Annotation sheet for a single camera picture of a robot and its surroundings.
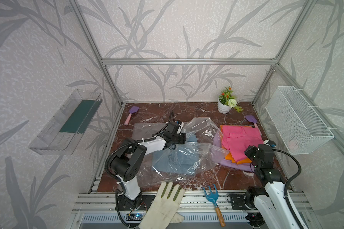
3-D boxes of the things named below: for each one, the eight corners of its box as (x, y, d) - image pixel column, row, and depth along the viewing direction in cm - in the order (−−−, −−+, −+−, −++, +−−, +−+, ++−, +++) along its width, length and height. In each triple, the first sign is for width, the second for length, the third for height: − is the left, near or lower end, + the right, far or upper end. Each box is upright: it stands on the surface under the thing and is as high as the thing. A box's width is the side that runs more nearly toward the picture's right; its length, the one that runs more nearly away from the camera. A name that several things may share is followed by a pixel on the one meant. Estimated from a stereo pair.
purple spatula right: (257, 129, 106) (259, 127, 105) (245, 117, 114) (246, 115, 112) (262, 127, 108) (263, 125, 106) (249, 115, 115) (250, 113, 113)
